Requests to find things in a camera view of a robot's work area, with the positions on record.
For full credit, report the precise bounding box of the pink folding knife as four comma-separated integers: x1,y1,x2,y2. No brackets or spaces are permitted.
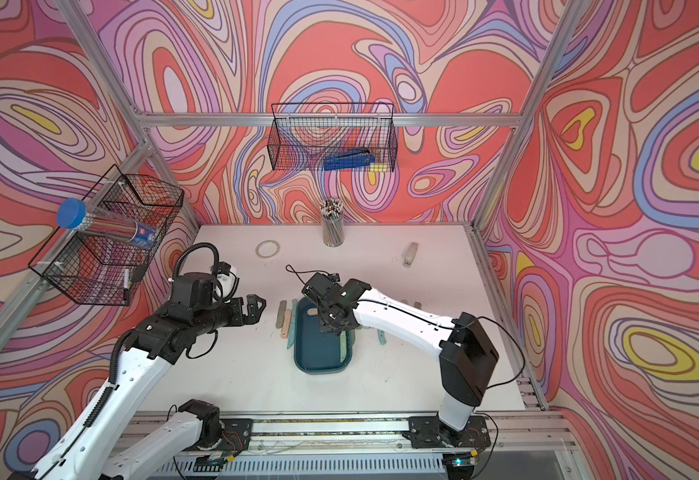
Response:
280,309,292,339

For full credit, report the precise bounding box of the teal plastic storage box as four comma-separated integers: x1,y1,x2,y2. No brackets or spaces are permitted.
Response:
292,297,353,375

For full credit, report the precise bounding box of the black wire basket left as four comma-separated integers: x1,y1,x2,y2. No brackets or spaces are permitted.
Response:
28,166,184,306

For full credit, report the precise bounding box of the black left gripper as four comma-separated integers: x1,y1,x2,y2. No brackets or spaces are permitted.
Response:
192,293,267,338

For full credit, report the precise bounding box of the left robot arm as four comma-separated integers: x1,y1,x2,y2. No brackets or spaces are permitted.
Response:
11,273,266,479

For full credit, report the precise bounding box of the black wire basket back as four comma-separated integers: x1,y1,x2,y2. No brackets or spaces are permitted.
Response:
267,101,399,173

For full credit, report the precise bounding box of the masking tape roll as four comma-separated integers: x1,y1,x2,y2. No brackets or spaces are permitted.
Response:
254,239,281,259

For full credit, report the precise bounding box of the light blue ceramic fruit knife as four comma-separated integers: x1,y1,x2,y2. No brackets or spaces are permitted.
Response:
286,299,298,349

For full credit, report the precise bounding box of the pencil holder cup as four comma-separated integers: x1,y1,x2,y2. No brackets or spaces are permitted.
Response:
320,198,344,247

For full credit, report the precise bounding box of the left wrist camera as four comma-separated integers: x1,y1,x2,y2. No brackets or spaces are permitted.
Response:
211,261,238,290

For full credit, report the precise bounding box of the clear bottle blue cap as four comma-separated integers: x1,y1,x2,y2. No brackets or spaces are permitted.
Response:
56,199,157,249

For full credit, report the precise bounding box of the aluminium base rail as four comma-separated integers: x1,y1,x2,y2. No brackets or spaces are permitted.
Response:
226,410,579,455

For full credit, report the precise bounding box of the black wire basket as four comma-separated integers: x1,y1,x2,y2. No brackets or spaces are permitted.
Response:
28,166,184,306
267,101,399,173

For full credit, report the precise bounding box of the blue tool in basket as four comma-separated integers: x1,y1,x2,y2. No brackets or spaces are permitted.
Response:
322,149,375,171

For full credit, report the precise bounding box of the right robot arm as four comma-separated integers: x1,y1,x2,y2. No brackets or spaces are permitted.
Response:
302,272,499,449

